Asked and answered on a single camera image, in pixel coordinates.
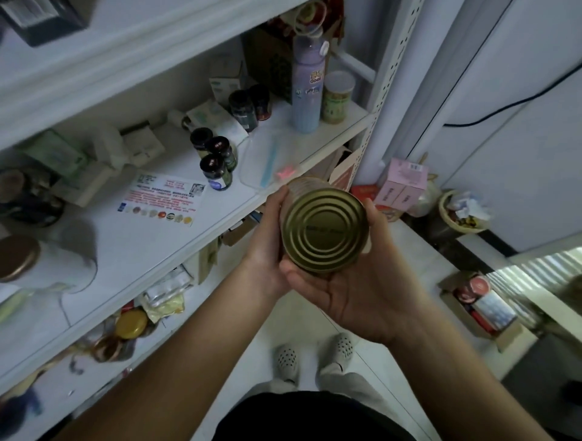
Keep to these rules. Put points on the small green pack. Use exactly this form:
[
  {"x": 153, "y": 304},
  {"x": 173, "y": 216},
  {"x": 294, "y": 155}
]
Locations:
[{"x": 54, "y": 153}]

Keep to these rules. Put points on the dark grey furniture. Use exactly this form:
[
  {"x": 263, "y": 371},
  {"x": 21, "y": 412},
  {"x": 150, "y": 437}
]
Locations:
[{"x": 546, "y": 382}]

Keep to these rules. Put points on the brown cardboard box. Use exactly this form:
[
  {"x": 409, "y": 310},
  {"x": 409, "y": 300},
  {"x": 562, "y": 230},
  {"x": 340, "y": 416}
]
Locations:
[{"x": 509, "y": 336}]

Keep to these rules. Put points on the person's grey trousers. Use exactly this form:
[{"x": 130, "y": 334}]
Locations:
[{"x": 364, "y": 386}]

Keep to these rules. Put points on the person's black clothing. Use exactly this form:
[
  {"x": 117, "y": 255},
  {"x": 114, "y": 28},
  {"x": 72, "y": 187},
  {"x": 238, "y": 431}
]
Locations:
[{"x": 309, "y": 418}]

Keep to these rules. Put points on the dark brown pill jar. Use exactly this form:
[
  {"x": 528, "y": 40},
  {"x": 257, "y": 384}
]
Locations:
[
  {"x": 260, "y": 102},
  {"x": 242, "y": 111}
]

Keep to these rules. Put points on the red canister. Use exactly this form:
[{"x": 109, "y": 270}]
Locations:
[{"x": 473, "y": 289}]

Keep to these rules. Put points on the beige ribbed canister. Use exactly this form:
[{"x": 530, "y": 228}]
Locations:
[{"x": 325, "y": 230}]

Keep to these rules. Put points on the white metal shelving unit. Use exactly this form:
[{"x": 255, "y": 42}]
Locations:
[{"x": 136, "y": 236}]

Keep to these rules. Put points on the waste basket with rubbish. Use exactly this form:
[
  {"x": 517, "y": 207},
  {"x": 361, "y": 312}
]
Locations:
[{"x": 464, "y": 211}]

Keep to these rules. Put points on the pink carton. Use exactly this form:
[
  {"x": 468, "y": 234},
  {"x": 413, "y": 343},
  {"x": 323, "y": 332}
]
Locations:
[{"x": 403, "y": 184}]

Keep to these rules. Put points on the small green jar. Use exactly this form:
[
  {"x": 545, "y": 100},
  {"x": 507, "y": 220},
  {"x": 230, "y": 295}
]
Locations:
[{"x": 337, "y": 98}]

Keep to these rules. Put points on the dark jar with lid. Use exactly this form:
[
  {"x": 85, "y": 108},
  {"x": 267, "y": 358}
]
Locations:
[{"x": 23, "y": 195}]

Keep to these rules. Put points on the small dark bottle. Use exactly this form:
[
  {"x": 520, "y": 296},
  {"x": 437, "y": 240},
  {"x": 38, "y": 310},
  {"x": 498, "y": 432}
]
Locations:
[
  {"x": 202, "y": 139},
  {"x": 216, "y": 173},
  {"x": 225, "y": 153}
]

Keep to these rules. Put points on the person's right hand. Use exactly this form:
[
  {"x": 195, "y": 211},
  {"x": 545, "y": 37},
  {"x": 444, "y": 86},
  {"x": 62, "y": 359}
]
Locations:
[{"x": 373, "y": 300}]

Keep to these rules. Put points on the person's left hand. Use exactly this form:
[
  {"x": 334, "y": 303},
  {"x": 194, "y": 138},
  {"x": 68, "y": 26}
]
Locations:
[{"x": 264, "y": 254}]

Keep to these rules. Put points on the lavender bottle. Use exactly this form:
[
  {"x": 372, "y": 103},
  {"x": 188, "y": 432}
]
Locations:
[{"x": 307, "y": 86}]

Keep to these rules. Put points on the black box yellow print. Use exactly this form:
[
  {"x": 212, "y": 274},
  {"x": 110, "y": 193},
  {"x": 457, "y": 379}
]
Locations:
[{"x": 45, "y": 18}]

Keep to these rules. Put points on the white colourful sticker sheet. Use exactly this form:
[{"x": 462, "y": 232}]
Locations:
[{"x": 164, "y": 198}]

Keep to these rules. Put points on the colourful flat box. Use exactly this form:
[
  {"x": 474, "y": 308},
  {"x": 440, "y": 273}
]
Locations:
[{"x": 364, "y": 194}]

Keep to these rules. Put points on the person's left forearm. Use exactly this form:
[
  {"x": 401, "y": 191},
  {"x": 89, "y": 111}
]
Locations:
[{"x": 164, "y": 372}]

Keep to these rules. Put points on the person's white shoe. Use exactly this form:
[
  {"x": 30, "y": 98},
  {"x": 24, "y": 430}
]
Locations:
[
  {"x": 287, "y": 363},
  {"x": 339, "y": 352}
]

